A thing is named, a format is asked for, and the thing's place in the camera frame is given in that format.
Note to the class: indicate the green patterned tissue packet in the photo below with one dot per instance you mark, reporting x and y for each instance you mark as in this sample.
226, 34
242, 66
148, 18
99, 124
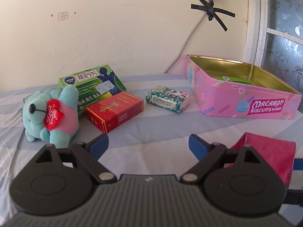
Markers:
165, 98

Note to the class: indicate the white frosted glass window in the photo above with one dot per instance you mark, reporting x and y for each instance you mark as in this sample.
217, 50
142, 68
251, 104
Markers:
281, 23

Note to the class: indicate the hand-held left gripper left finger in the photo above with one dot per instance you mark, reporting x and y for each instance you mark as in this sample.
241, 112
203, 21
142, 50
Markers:
98, 144

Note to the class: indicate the blue striped bed sheet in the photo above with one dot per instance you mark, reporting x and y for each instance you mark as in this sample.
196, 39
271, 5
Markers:
153, 127

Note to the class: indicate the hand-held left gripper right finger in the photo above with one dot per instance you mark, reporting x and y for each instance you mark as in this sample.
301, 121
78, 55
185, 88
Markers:
197, 145

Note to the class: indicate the small pink wall sticker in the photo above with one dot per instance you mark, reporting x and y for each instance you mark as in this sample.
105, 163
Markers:
63, 16

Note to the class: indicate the pink biscuit tin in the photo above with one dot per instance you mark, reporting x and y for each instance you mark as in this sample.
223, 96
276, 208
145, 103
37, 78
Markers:
224, 99

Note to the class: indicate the teal teddy bear red heart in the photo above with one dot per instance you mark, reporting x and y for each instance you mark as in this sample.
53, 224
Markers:
35, 118

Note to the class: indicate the black tape cross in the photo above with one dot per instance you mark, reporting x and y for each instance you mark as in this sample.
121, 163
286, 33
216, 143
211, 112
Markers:
213, 10

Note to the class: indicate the magenta cloth pouch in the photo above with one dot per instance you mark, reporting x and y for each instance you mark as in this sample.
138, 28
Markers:
272, 156

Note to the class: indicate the red cigarette box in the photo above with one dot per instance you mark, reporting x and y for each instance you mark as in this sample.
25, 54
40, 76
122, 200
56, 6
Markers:
113, 108

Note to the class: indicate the green medicine box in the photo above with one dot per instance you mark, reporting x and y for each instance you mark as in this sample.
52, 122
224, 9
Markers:
94, 78
233, 79

